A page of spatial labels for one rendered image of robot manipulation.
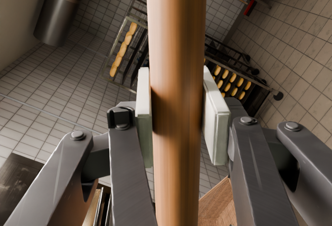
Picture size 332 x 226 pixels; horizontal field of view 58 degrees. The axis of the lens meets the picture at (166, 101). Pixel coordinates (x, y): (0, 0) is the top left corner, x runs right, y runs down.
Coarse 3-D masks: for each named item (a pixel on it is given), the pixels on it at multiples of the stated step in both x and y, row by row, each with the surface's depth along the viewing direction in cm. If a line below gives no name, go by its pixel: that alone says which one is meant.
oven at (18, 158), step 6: (12, 156) 195; (18, 156) 197; (18, 162) 193; (24, 162) 196; (30, 162) 198; (36, 162) 201; (36, 168) 196; (102, 186) 211; (108, 192) 209; (102, 198) 202; (102, 204) 197; (102, 210) 193; (102, 216) 201; (102, 222) 196
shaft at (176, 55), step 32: (160, 0) 14; (192, 0) 14; (160, 32) 15; (192, 32) 15; (160, 64) 15; (192, 64) 15; (160, 96) 16; (192, 96) 16; (160, 128) 17; (192, 128) 17; (160, 160) 18; (192, 160) 18; (160, 192) 19; (192, 192) 19; (160, 224) 20; (192, 224) 20
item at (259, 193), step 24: (240, 120) 13; (240, 144) 12; (264, 144) 12; (240, 168) 11; (264, 168) 10; (240, 192) 11; (264, 192) 9; (240, 216) 10; (264, 216) 8; (288, 216) 8
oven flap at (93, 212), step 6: (96, 192) 201; (102, 192) 199; (96, 198) 196; (90, 204) 191; (96, 204) 192; (90, 210) 187; (96, 210) 185; (90, 216) 183; (96, 216) 181; (84, 222) 178; (90, 222) 179; (96, 222) 177
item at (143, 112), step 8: (144, 72) 19; (144, 80) 17; (144, 88) 16; (144, 96) 15; (136, 104) 15; (144, 104) 14; (136, 112) 14; (144, 112) 14; (136, 120) 14; (144, 120) 14; (136, 128) 14; (144, 128) 14; (144, 136) 14; (152, 136) 14; (144, 144) 14; (152, 144) 14; (144, 152) 14; (152, 152) 14; (144, 160) 14; (152, 160) 15
